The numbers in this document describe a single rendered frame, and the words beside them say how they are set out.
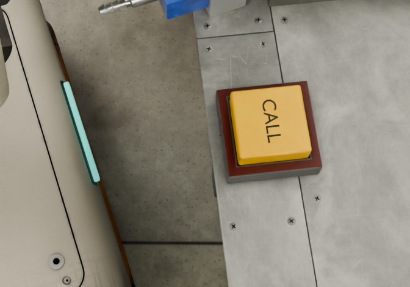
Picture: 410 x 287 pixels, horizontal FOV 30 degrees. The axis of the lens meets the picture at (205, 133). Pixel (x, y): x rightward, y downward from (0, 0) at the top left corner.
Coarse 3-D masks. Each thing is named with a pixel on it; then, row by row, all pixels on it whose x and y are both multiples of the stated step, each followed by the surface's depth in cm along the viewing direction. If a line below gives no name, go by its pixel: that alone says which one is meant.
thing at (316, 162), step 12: (276, 84) 66; (288, 84) 66; (300, 84) 66; (228, 120) 65; (312, 120) 65; (228, 132) 64; (312, 132) 65; (228, 144) 64; (312, 144) 64; (228, 156) 64; (312, 156) 64; (228, 168) 63; (240, 168) 63; (252, 168) 63; (264, 168) 63; (276, 168) 63; (288, 168) 63; (300, 168) 63
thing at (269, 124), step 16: (240, 96) 64; (256, 96) 64; (272, 96) 64; (288, 96) 64; (240, 112) 63; (256, 112) 63; (272, 112) 63; (288, 112) 63; (304, 112) 63; (240, 128) 63; (256, 128) 63; (272, 128) 63; (288, 128) 63; (304, 128) 63; (240, 144) 62; (256, 144) 62; (272, 144) 62; (288, 144) 62; (304, 144) 62; (240, 160) 62; (256, 160) 63; (272, 160) 63
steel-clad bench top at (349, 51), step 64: (256, 0) 71; (384, 0) 71; (256, 64) 69; (320, 64) 69; (384, 64) 69; (320, 128) 67; (384, 128) 67; (256, 192) 65; (320, 192) 65; (384, 192) 65; (256, 256) 63; (320, 256) 63; (384, 256) 63
